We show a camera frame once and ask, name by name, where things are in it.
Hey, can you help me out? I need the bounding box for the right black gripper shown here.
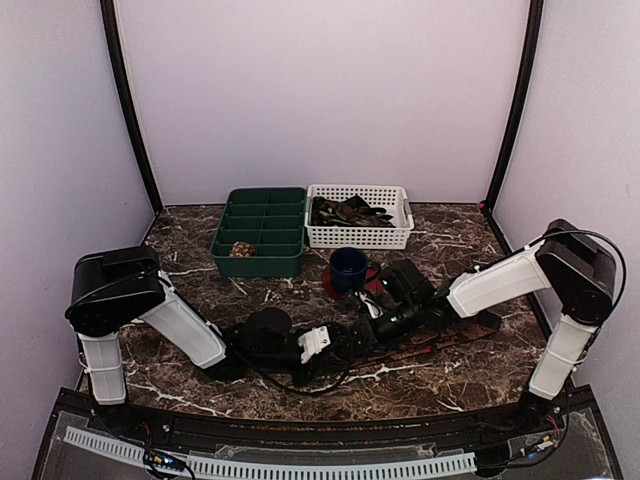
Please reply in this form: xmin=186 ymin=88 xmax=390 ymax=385
xmin=339 ymin=298 xmax=422 ymax=357

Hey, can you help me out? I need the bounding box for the brown red floral tie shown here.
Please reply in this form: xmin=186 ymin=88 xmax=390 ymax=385
xmin=353 ymin=312 xmax=502 ymax=368

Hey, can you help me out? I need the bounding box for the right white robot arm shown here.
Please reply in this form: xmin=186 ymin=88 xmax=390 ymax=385
xmin=369 ymin=219 xmax=628 ymax=434

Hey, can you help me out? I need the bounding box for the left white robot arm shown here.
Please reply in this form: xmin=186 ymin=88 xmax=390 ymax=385
xmin=65 ymin=246 xmax=353 ymax=436

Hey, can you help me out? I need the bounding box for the camouflage ties pile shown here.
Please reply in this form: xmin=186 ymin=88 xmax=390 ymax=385
xmin=309 ymin=195 xmax=394 ymax=228

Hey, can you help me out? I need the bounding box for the red floral saucer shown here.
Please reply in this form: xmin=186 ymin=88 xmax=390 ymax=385
xmin=322 ymin=262 xmax=385 ymax=301

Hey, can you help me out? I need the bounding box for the blue enamel mug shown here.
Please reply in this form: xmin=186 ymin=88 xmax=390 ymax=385
xmin=329 ymin=247 xmax=381 ymax=295

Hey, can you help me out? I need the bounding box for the white plastic basket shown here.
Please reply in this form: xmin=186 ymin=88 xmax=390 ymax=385
xmin=304 ymin=185 xmax=414 ymax=250

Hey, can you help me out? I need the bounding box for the rolled brown tie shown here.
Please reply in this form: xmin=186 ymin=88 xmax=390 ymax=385
xmin=229 ymin=241 xmax=257 ymax=258

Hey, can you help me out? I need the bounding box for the green compartment tray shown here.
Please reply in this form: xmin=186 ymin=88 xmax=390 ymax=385
xmin=210 ymin=187 xmax=306 ymax=278

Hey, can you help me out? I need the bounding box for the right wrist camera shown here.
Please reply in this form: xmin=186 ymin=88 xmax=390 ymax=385
xmin=356 ymin=258 xmax=436 ymax=310

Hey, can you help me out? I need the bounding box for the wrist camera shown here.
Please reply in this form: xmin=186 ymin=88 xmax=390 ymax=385
xmin=356 ymin=258 xmax=436 ymax=310
xmin=239 ymin=307 xmax=354 ymax=366

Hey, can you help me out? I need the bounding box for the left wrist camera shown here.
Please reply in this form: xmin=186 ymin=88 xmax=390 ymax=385
xmin=239 ymin=307 xmax=354 ymax=366

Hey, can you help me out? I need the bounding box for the black front rail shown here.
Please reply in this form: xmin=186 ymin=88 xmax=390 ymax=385
xmin=129 ymin=404 xmax=516 ymax=447

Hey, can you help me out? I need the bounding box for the white cable duct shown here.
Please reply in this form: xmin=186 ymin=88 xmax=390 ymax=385
xmin=63 ymin=426 xmax=477 ymax=479

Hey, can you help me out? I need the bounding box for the right black frame post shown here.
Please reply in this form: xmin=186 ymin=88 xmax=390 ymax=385
xmin=487 ymin=0 xmax=545 ymax=203

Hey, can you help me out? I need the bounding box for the black frame post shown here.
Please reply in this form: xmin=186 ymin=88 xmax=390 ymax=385
xmin=487 ymin=0 xmax=545 ymax=203
xmin=99 ymin=0 xmax=164 ymax=215

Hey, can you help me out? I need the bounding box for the left black frame post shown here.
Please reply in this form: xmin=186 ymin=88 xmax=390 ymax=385
xmin=99 ymin=0 xmax=164 ymax=215

